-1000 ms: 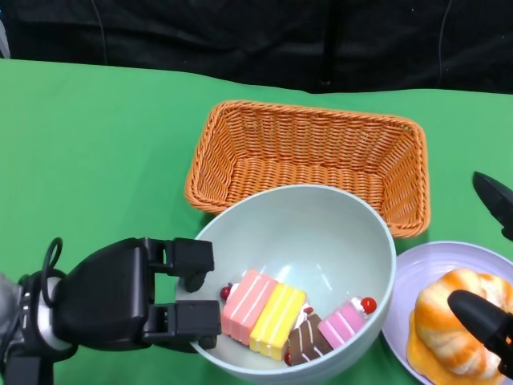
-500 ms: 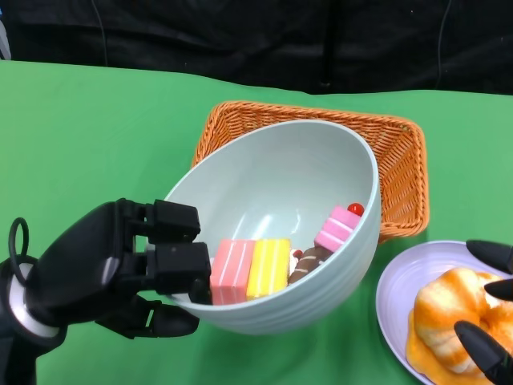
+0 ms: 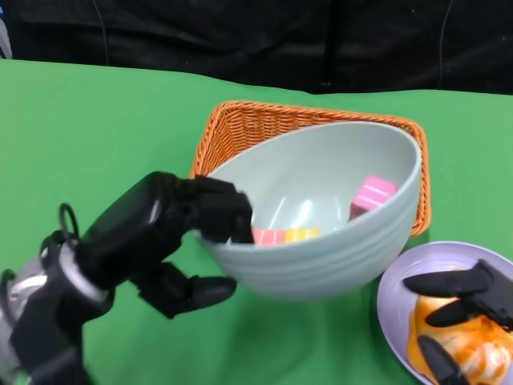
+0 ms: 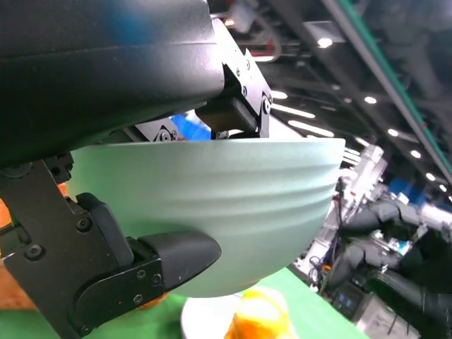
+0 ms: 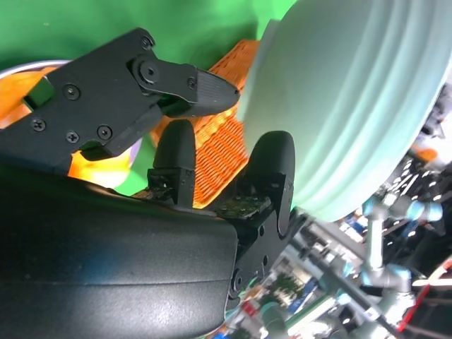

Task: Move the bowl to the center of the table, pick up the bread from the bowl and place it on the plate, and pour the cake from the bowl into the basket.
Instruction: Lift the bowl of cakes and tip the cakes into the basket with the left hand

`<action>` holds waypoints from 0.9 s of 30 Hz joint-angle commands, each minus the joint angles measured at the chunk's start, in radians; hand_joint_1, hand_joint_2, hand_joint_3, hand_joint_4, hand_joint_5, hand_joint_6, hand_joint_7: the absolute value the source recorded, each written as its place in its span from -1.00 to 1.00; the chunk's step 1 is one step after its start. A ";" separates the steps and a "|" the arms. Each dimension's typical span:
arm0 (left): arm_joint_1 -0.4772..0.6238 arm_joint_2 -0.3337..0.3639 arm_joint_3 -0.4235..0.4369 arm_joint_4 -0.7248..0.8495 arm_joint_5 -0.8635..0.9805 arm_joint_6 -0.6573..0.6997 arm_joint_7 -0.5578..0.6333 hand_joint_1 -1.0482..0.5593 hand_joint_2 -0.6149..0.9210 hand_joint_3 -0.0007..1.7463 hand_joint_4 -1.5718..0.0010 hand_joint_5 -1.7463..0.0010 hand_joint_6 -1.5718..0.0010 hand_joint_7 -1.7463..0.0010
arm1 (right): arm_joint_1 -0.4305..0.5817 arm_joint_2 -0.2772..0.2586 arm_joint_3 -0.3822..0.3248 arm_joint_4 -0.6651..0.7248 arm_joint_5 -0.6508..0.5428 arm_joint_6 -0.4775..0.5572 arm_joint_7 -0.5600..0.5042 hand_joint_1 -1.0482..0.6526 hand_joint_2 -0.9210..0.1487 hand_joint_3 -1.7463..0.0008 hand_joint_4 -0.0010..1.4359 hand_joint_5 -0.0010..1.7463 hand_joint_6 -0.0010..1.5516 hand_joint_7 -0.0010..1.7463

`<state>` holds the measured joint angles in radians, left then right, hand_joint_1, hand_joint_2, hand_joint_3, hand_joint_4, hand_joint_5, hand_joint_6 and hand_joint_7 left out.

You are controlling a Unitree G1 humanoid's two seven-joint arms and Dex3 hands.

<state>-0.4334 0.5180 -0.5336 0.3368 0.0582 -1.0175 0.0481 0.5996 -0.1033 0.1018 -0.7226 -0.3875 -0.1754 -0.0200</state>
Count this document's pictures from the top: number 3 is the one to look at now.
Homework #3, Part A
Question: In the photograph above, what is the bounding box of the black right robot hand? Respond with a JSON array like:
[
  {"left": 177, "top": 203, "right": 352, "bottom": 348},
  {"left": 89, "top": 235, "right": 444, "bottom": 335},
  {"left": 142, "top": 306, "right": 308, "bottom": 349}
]
[{"left": 402, "top": 259, "right": 513, "bottom": 385}]

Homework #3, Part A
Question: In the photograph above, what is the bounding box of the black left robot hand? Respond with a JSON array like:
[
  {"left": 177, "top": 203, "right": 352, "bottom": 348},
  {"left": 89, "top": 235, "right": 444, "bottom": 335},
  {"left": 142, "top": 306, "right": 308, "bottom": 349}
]
[{"left": 75, "top": 171, "right": 256, "bottom": 320}]

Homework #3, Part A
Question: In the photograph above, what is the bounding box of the orange white striped bread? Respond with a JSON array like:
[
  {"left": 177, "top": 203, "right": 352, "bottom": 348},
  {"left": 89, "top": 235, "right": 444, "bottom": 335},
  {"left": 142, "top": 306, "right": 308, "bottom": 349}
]
[{"left": 436, "top": 298, "right": 513, "bottom": 385}]

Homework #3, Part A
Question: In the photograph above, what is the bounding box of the brown pink chocolate cake slice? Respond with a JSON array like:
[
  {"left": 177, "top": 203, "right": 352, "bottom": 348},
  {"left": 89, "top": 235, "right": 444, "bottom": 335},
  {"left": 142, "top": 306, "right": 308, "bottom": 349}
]
[{"left": 349, "top": 175, "right": 399, "bottom": 221}]

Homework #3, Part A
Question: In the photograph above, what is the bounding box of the pale grey-green bowl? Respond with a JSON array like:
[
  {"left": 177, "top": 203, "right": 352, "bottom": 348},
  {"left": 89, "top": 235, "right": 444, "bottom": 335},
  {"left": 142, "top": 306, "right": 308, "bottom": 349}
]
[{"left": 192, "top": 121, "right": 423, "bottom": 302}]

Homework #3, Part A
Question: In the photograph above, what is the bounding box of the lavender plate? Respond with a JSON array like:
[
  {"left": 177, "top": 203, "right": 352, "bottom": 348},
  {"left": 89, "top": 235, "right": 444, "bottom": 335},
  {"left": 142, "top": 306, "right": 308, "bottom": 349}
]
[{"left": 376, "top": 240, "right": 513, "bottom": 385}]

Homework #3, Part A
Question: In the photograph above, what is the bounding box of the orange wicker basket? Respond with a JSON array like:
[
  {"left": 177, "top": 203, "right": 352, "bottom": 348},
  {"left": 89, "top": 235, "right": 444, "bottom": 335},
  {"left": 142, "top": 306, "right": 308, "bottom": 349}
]
[{"left": 188, "top": 99, "right": 431, "bottom": 238}]

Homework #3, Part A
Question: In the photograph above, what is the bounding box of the green tablecloth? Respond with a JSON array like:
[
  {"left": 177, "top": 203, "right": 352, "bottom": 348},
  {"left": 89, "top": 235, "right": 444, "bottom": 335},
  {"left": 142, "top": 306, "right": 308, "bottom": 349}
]
[{"left": 0, "top": 57, "right": 513, "bottom": 385}]

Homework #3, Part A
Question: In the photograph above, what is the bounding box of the black backdrop curtain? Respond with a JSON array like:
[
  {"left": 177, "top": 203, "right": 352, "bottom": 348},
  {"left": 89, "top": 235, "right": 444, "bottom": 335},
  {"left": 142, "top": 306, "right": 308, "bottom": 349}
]
[{"left": 0, "top": 0, "right": 513, "bottom": 96}]

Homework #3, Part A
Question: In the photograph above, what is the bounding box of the grey metal stand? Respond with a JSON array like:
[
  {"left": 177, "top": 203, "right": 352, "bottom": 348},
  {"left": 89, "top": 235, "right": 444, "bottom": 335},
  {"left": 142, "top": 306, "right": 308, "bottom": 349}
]
[{"left": 0, "top": 18, "right": 13, "bottom": 60}]

